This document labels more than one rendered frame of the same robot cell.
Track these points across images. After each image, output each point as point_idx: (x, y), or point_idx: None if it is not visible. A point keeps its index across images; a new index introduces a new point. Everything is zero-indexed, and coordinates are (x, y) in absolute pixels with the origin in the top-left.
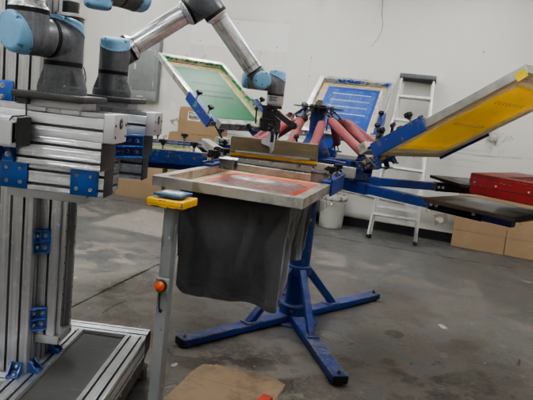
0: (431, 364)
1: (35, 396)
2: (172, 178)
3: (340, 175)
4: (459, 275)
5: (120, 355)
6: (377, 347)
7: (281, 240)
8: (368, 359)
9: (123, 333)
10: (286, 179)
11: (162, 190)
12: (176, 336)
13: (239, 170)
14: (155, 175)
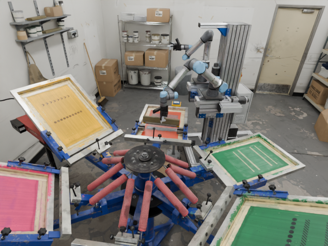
0: (80, 222)
1: (197, 140)
2: (182, 107)
3: (133, 130)
4: None
5: (190, 153)
6: (103, 233)
7: None
8: (111, 216)
9: (197, 163)
10: (155, 136)
11: (179, 102)
12: None
13: None
14: (187, 107)
